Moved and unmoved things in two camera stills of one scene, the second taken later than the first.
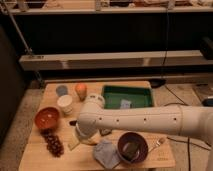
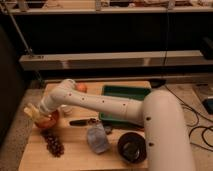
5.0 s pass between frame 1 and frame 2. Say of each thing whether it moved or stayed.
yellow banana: moved
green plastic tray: stayed
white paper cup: stayed
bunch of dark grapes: stayed
